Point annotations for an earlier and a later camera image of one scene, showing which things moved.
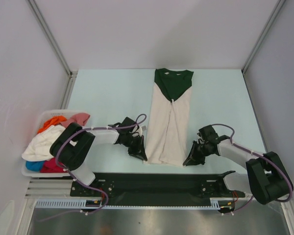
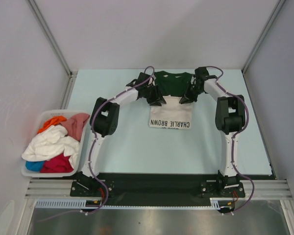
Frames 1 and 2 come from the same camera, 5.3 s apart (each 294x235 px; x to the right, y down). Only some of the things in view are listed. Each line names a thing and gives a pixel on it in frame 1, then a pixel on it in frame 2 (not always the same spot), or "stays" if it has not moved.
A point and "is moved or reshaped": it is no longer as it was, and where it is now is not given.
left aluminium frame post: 46,28 stays
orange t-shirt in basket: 54,120 stays
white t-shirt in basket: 38,149 stays
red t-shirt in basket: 51,166 stays
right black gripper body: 199,152 → 192,92
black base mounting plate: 155,189 stays
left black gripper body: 134,144 → 151,94
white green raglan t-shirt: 168,128 is moved or reshaped
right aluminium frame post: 281,3 stays
